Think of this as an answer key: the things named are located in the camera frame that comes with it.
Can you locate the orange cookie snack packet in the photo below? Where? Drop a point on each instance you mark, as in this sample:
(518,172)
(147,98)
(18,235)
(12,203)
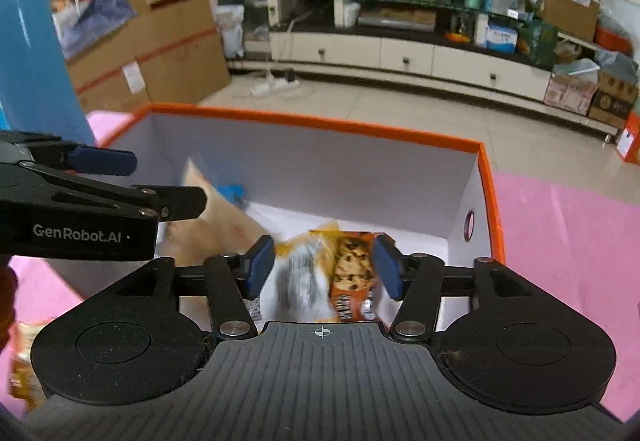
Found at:
(350,266)

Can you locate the blue white tissue box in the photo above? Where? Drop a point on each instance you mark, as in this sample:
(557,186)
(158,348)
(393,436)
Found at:
(502,39)

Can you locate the open brown cardboard box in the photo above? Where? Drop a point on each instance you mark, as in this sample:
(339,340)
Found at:
(570,13)

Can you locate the cart with purple bag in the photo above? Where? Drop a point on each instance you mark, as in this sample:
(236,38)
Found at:
(95,11)

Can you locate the orange cardboard box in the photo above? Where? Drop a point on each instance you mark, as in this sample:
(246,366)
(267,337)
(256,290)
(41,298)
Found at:
(300,161)

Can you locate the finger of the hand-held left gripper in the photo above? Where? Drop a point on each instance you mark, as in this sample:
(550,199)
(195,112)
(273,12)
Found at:
(175,203)
(100,161)

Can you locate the orange plastic crate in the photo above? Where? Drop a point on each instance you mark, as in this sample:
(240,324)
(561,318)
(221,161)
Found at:
(612,41)

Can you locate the brown printed cardboard box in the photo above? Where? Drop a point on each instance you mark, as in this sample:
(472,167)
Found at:
(614,101)

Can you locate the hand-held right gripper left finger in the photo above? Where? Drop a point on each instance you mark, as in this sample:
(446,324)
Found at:
(260,266)

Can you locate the orange brown snack packet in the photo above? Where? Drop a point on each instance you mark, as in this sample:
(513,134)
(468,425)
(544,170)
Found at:
(25,371)

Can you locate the pink printed cardboard box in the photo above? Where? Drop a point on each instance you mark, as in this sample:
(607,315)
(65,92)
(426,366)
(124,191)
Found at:
(570,93)

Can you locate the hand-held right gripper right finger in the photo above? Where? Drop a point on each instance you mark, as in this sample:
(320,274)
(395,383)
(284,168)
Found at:
(387,268)

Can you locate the white power strip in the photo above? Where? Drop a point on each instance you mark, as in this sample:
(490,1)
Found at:
(272,87)

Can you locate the blue thermos jug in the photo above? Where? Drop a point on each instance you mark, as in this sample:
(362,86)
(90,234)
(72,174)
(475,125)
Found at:
(35,46)

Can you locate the orange white carton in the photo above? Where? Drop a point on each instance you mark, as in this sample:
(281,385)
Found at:
(629,138)

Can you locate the white orange snack packet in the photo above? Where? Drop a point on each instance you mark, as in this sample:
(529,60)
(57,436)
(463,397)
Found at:
(300,271)

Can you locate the white pouch bag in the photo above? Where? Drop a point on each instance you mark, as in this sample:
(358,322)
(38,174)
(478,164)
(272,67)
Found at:
(231,33)

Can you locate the beige snack packet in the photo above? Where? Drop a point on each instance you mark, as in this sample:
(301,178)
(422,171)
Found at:
(220,226)

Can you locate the white glass door cabinet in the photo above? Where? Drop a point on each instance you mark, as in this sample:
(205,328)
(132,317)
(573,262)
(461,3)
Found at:
(242,6)

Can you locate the large taped cardboard box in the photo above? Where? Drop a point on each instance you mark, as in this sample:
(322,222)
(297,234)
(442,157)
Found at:
(175,51)

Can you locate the pink flowered tablecloth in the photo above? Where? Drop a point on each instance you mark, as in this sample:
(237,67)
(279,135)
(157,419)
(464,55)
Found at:
(550,246)

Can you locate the white tv stand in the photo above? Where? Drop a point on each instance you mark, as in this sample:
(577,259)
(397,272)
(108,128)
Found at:
(400,53)

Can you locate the blue white snack packet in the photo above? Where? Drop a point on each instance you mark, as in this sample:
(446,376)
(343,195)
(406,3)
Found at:
(232,193)

